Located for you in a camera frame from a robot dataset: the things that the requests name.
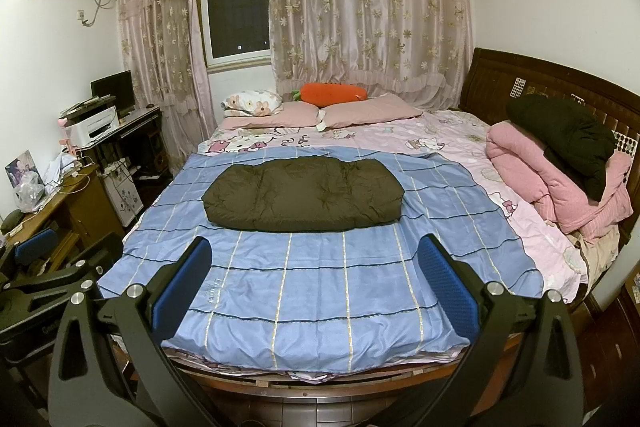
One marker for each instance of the pink pillow left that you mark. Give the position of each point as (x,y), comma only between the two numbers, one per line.
(291,115)

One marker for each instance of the dark olive hooded jacket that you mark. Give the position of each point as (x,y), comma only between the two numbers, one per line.
(307,194)

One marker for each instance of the wooden side desk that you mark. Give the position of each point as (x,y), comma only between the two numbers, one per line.
(78,215)

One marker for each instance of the pink pillow right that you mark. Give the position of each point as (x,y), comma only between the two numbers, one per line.
(384,108)

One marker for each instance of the dark wooden headboard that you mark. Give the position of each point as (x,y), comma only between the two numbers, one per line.
(496,77)

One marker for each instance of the beige cloth under quilt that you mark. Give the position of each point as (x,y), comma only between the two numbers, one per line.
(598,254)

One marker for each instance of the pink cartoon print bedsheet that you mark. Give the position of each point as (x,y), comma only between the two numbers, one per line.
(459,137)

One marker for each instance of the blue plaid bed cover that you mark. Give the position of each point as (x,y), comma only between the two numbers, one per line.
(333,303)

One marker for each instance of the pink folded quilt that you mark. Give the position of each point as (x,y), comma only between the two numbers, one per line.
(519,159)

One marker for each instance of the floral white pillow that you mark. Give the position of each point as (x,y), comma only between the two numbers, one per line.
(252,103)

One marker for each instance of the pink pillow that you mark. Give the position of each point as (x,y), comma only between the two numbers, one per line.
(291,115)
(384,108)

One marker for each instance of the wooden bed frame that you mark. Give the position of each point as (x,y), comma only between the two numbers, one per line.
(252,384)

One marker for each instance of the black folded garment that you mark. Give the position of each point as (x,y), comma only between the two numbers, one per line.
(574,141)

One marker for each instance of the framed photo on desk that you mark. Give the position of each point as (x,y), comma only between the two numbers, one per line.
(18,167)

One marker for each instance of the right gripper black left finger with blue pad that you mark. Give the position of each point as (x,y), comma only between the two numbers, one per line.
(108,368)

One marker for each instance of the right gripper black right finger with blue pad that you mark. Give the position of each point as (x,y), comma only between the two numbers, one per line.
(544,386)

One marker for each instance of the white floral paper bag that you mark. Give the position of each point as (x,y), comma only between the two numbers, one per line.
(123,195)

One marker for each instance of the black computer monitor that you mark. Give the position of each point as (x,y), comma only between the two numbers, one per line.
(120,86)

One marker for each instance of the wooden nightstand with papers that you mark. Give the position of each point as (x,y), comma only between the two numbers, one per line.
(608,344)

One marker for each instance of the orange carrot plush pillow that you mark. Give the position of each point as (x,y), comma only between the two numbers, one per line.
(325,94)

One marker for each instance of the pink lace curtain left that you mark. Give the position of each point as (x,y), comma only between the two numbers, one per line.
(162,46)

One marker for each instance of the dark computer desk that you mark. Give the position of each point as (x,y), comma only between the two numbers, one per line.
(139,142)

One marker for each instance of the white printer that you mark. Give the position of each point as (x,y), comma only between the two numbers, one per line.
(88,121)

